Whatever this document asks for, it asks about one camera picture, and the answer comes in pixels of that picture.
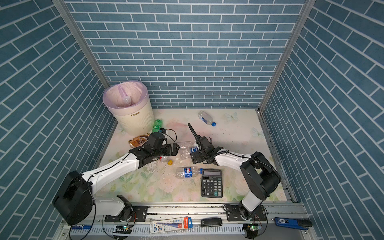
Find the clear bottle white cap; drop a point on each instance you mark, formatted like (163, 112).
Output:
(187, 145)

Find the pepsi label bottle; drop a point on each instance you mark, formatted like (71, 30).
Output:
(188, 172)

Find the left small circuit board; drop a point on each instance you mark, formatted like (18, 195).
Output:
(123, 230)

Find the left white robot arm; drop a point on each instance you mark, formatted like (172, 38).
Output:
(75, 199)

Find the black car key fob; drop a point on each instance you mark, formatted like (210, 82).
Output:
(211, 222)

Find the blue black utility tool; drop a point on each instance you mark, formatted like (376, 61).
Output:
(299, 224)

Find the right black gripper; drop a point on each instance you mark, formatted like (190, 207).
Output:
(197, 155)

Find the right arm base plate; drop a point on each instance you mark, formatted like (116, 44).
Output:
(237, 213)

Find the blue marker pen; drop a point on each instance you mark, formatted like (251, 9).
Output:
(81, 227)

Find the red white toothpaste box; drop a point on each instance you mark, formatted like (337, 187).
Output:
(176, 224)

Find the clear bottle blue cap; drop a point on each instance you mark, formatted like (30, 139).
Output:
(206, 118)

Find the green plastic bottle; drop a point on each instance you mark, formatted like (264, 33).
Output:
(158, 126)

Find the right small circuit board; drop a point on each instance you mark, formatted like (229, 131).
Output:
(253, 227)

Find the white plastic trash bin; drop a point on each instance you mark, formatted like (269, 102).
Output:
(140, 123)

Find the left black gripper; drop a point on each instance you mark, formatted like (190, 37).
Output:
(169, 152)

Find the brown coffee bottle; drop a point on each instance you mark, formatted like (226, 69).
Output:
(138, 141)

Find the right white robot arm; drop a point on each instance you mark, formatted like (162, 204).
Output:
(261, 177)

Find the black desk calculator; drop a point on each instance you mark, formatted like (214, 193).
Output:
(212, 183)

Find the small circuit board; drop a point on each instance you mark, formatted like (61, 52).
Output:
(123, 230)
(253, 227)

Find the blue-label water bottle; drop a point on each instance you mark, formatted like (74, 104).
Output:
(186, 153)

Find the aluminium rail frame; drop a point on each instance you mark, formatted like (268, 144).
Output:
(197, 212)

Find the red-label bottle yellow cap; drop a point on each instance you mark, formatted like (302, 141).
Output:
(167, 160)

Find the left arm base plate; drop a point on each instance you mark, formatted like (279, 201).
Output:
(134, 214)

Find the white bottle red cap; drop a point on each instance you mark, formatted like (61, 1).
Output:
(127, 101)

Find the pink bin liner bag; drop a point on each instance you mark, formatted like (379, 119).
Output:
(112, 97)

